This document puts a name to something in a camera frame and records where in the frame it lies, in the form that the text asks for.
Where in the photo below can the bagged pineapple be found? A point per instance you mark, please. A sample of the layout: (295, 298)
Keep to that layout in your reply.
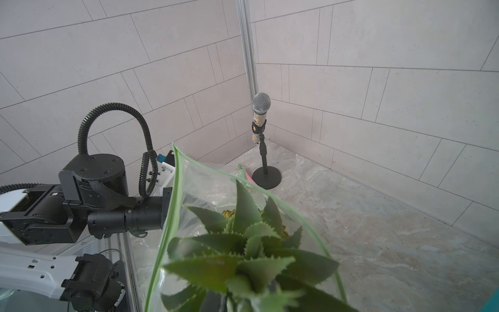
(247, 261)

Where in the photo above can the black microphone stand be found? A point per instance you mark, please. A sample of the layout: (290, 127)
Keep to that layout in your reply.
(267, 177)

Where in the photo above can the glitter silver microphone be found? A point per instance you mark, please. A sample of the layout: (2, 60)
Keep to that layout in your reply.
(261, 104)

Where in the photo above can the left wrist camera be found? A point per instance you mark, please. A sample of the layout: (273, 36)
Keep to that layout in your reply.
(166, 172)

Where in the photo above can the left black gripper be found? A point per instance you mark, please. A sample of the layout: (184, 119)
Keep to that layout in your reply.
(97, 184)

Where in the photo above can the pineapple zip bag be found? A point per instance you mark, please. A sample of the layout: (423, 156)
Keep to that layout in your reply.
(202, 186)

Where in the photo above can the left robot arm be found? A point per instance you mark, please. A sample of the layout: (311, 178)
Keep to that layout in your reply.
(68, 241)

